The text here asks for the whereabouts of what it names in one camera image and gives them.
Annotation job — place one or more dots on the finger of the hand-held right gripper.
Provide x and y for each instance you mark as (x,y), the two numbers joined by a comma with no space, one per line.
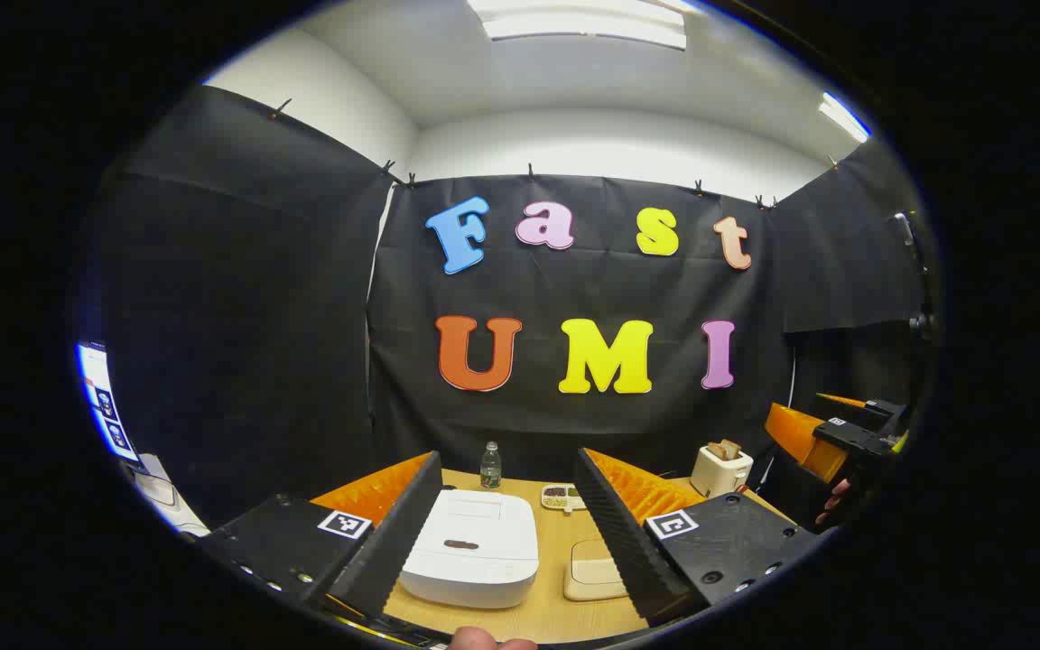
(800,433)
(877,408)

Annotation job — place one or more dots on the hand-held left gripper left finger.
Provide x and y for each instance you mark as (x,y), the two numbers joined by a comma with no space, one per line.
(394,533)

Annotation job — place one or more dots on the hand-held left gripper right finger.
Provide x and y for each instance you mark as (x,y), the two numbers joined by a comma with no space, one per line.
(615,533)

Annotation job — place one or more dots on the heap of white rice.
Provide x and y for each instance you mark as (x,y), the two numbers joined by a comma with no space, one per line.
(594,571)

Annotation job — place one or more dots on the white rice cooker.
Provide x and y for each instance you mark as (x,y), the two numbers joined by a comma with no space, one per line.
(475,551)

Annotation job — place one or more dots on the white divided bean dish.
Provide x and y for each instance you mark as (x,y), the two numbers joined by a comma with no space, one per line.
(561,497)

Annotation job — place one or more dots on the clear plastic tray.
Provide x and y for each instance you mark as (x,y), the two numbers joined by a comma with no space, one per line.
(579,591)

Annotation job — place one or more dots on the toast bread slice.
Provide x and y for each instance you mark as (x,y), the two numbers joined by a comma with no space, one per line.
(731,449)
(716,451)

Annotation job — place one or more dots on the white toaster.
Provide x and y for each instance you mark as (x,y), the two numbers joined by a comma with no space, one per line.
(719,474)

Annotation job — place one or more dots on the clear plastic water bottle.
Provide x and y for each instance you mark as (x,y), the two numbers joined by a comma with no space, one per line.
(490,468)

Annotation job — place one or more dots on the white device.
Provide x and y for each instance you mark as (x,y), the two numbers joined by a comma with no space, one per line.
(163,496)

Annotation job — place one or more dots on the black backdrop cloth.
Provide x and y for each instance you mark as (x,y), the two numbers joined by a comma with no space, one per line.
(240,316)

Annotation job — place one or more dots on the small ceiling light panel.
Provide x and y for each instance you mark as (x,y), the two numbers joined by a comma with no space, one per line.
(845,117)

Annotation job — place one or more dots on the lit computer screen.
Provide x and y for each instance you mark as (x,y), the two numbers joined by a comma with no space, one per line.
(103,397)

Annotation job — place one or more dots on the large ceiling light panel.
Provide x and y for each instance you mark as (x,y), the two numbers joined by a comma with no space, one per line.
(574,23)

